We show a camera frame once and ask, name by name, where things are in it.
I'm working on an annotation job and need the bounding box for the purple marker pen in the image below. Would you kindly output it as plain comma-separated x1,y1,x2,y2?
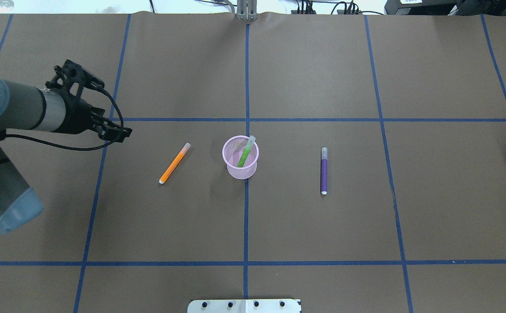
320,147,328,195

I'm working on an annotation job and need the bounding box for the orange marker pen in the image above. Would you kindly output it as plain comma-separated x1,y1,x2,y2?
158,143,191,184

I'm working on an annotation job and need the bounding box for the metal bracket at table edge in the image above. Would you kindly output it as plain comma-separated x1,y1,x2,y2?
234,0,258,21

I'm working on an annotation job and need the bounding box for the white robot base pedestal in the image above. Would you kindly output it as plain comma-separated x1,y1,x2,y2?
187,299,303,313

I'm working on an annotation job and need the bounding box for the green marker pen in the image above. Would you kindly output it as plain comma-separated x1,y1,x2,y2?
237,135,256,168

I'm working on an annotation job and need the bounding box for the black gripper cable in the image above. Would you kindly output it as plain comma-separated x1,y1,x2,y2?
0,87,124,152

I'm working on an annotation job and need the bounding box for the black equipment behind table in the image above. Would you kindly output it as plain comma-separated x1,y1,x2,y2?
384,0,506,16

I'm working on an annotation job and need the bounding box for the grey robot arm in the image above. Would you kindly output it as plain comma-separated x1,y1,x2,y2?
0,60,133,234

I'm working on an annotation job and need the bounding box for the pink mesh pen holder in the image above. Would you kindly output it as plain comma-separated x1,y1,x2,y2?
222,136,259,180

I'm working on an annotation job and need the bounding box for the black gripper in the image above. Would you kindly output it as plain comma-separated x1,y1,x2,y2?
44,60,132,143

